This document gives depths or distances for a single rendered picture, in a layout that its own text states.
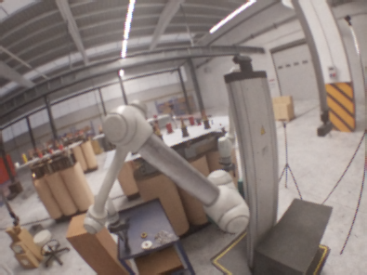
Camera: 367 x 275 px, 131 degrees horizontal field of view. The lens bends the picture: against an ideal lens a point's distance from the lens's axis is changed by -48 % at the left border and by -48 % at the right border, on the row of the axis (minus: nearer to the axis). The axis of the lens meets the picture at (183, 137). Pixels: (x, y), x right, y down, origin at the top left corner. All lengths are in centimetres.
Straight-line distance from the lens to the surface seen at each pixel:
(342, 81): 554
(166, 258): 117
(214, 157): 190
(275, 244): 105
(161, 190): 169
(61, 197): 373
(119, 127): 53
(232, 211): 69
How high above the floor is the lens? 169
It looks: 12 degrees down
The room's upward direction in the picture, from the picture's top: 15 degrees counter-clockwise
